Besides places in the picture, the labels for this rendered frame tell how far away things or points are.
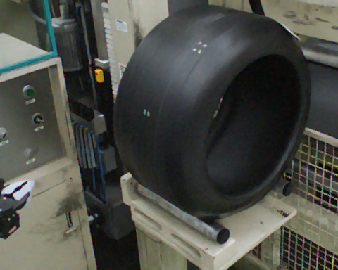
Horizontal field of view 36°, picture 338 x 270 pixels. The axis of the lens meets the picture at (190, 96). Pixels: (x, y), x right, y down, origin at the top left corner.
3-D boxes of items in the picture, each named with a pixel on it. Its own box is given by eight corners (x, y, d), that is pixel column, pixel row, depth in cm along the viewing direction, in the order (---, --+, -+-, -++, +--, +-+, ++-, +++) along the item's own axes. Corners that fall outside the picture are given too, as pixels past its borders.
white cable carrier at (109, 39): (119, 141, 172) (101, 2, 152) (130, 136, 175) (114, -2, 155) (127, 145, 169) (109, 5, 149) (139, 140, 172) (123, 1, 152)
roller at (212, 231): (136, 194, 157) (134, 181, 155) (147, 188, 160) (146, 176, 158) (219, 248, 134) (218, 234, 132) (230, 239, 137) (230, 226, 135)
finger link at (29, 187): (34, 194, 137) (10, 215, 130) (32, 176, 134) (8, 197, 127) (44, 198, 136) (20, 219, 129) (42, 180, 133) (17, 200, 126)
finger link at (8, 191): (24, 190, 138) (0, 211, 131) (22, 173, 136) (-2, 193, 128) (34, 194, 137) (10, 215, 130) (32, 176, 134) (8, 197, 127)
